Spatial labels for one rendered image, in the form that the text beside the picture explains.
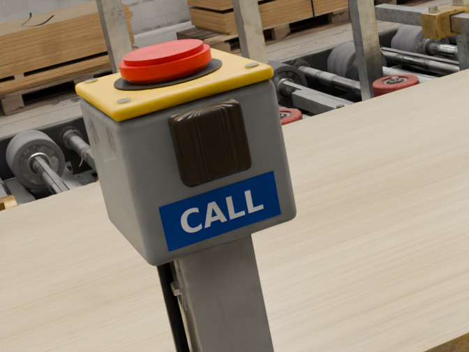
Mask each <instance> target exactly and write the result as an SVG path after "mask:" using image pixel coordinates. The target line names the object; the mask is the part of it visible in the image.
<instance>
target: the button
mask: <svg viewBox="0 0 469 352"><path fill-rule="evenodd" d="M209 61H211V51H210V47H209V45H207V44H204V43H203V42H202V41H201V40H198V39H186V40H179V41H170V42H165V43H159V44H155V45H150V46H147V47H144V48H140V49H138V50H135V51H132V52H130V53H128V54H126V55H125V56H124V57H123V61H121V62H120V63H119V70H120V73H121V77H122V78H123V79H125V80H128V81H129V82H130V83H133V84H151V83H157V82H165V81H169V80H175V79H178V78H182V77H185V76H188V75H192V74H194V73H197V72H198V71H201V70H202V69H204V68H205V67H207V63H208V62H209Z"/></svg>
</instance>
